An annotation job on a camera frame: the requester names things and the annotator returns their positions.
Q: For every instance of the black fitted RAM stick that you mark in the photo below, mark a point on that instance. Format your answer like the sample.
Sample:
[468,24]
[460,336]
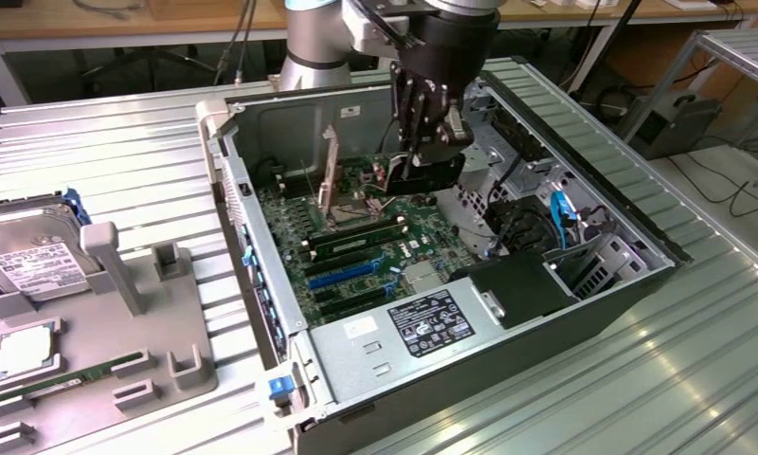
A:
[353,237]

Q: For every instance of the silver chipset heatsink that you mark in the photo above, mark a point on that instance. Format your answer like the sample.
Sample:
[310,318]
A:
[420,276]

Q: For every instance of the blue expansion slot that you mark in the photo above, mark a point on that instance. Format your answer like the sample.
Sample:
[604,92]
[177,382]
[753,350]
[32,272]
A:
[344,274]

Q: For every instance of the green loose RAM stick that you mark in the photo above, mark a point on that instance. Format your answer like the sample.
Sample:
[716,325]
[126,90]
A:
[69,376]

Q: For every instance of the grey plastic parts rack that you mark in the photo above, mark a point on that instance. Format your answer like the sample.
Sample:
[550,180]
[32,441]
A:
[101,341]

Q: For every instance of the graphics card with metal bracket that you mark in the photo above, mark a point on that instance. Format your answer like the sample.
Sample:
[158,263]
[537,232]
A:
[426,180]

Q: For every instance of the CPU socket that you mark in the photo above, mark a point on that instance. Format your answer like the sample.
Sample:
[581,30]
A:
[348,215]

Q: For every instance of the silver hard disk drive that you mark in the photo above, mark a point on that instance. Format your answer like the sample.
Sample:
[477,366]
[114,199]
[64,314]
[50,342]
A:
[30,265]

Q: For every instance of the black box on floor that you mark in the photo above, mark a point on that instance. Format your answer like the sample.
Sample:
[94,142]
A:
[676,128]

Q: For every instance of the thin metal locking lever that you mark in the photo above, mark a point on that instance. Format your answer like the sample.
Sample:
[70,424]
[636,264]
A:
[306,177]

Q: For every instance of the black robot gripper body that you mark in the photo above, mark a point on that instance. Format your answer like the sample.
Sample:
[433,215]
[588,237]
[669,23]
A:
[445,52]

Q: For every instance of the grey power supply unit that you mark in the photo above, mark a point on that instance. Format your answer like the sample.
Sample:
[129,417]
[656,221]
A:
[353,360]

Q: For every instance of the silver CPU chip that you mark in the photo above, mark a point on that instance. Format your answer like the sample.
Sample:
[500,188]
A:
[28,351]

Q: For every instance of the perforated metal disk bay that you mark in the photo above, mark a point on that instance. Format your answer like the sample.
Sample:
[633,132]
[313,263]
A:
[473,213]

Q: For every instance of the black plastic shroud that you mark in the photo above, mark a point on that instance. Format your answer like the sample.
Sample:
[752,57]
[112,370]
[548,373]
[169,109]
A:
[518,284]

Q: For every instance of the blue case latch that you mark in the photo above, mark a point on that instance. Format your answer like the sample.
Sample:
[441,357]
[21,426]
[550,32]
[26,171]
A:
[278,386]

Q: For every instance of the green motherboard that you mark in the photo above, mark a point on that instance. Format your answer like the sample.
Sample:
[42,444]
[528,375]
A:
[417,242]

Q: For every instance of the long wooden desk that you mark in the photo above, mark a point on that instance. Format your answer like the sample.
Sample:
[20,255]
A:
[101,21]

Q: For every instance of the blue plastic disk caddy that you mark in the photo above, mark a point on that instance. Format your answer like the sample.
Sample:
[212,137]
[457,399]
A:
[76,208]

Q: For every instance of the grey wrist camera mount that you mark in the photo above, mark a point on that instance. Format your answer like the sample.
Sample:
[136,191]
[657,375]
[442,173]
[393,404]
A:
[366,28]

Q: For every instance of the open black PC case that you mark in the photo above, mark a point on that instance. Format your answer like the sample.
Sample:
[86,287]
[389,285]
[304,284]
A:
[606,303]

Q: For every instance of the metal slat side table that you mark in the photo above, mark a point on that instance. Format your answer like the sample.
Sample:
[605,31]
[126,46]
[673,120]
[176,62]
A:
[745,57]

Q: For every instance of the black expansion slot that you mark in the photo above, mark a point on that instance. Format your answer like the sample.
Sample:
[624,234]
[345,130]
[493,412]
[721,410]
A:
[353,303]

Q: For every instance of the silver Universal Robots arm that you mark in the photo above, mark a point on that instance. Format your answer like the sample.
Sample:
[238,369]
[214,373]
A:
[312,47]

